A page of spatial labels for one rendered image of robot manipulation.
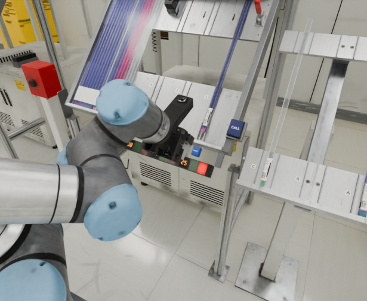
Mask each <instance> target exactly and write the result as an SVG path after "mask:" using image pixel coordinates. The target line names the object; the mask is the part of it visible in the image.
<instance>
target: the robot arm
mask: <svg viewBox="0 0 367 301"><path fill-rule="evenodd" d="M96 108H97V112H98V113H97V115H96V116H95V117H94V118H93V119H92V120H91V121H90V122H89V123H88V124H87V125H86V126H85V127H84V128H83V129H82V130H81V131H80V132H79V133H78V134H77V135H76V136H75V137H74V138H73V139H72V140H70V141H69V142H68V143H67V144H66V146H65V148H64V149H63V150H62V151H61V152H60V153H59V155H58V157H57V164H56V163H50V162H39V161H29V160H23V159H12V158H2V157H0V301H73V299H72V297H71V293H70V288H69V279H68V274H67V264H66V255H65V249H64V239H63V238H64V230H63V226H62V223H84V226H85V228H86V229H87V231H88V233H89V234H90V235H91V236H92V237H93V238H95V239H99V240H100V241H114V240H117V239H120V238H123V237H125V236H126V235H128V234H130V233H131V232H132V231H133V230H134V229H135V228H136V227H137V226H138V224H139V222H140V221H141V218H142V215H143V209H142V206H141V203H140V200H139V198H138V195H137V190H136V188H135V186H134V185H133V184H132V182H131V179H130V177H129V175H128V173H127V171H126V169H125V167H124V164H123V162H122V160H121V158H120V156H119V153H120V152H121V151H122V150H123V149H124V148H125V147H126V146H127V145H128V144H129V143H130V141H131V140H132V139H133V138H134V137H137V138H138V139H140V140H142V143H141V146H140V148H142V149H144V150H146V152H148V153H150V154H152V155H154V156H156V155H157V156H161V157H163V158H166V159H169V160H170V161H174V162H176V163H178V164H179V163H180V159H184V158H185V156H186V153H187V151H188V150H189V147H191V146H192V143H193V142H194V139H195V138H194V137H193V136H192V135H191V134H189V133H188V131H187V130H185V129H183V128H181V127H179V125H180V124H181V122H182V121H183V119H184V118H185V117H186V116H187V114H188V113H189V112H190V111H191V109H192V108H193V98H191V97H187V96H183V95H181V94H178V95H177V96H176V97H175V98H174V99H173V101H172V102H171V103H170V104H169V105H168V106H167V107H166V109H165V110H164V111H163V110H162V109H161V108H160V107H159V106H157V105H156V104H155V103H154V102H153V101H152V100H151V99H150V98H149V97H148V96H147V94H146V93H145V92H144V91H143V90H142V89H140V88H138V87H137V86H136V85H134V84H133V83H132V82H130V81H128V80H126V79H114V80H112V81H110V82H108V83H107V84H105V85H104V86H103V87H102V88H101V90H100V94H99V95H98V97H97V98H96ZM162 155H163V156H162ZM177 158H178V160H177ZM176 160H177V161H176Z"/></svg>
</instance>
